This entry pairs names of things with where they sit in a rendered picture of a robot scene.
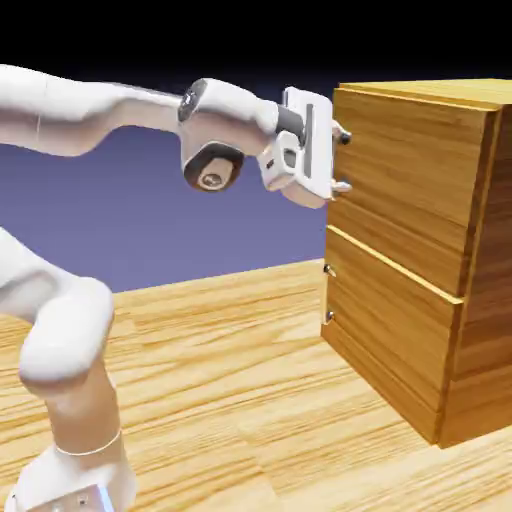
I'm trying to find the dark metal door handle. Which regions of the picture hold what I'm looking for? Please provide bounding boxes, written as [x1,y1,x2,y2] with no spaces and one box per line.
[332,132,354,199]

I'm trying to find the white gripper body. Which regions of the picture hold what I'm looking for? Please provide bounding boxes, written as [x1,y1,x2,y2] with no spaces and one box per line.
[280,85,336,210]

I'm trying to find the light wood cabinet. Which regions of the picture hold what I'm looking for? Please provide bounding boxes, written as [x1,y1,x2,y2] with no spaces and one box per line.
[319,78,512,450]

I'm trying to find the wood door with free handle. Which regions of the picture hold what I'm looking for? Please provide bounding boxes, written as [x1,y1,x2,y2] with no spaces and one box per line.
[319,224,466,445]

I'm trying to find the silver metal door handle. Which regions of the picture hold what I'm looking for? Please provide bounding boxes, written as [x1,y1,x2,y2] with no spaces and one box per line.
[322,263,338,326]

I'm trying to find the wood door with gripped handle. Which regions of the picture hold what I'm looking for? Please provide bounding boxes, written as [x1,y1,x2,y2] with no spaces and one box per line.
[325,87,502,299]

